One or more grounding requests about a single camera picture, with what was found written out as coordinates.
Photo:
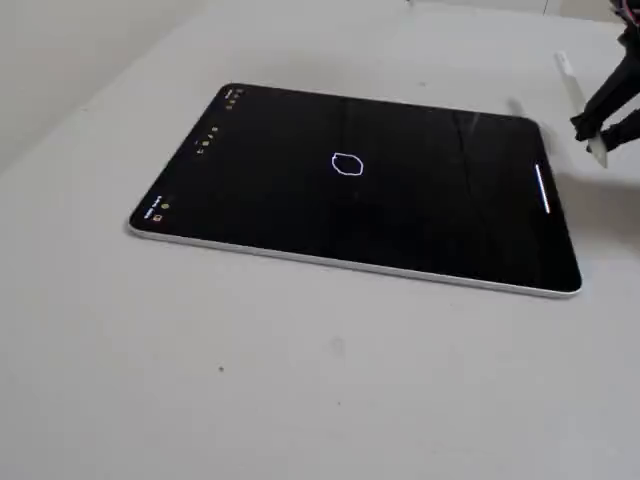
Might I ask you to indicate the black screen silver tablet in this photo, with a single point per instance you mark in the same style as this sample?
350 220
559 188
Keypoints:
350 225

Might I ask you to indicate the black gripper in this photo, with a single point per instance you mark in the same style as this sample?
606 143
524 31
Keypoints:
611 100

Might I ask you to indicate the white stylus pencil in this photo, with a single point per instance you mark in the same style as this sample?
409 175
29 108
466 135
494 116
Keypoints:
570 80

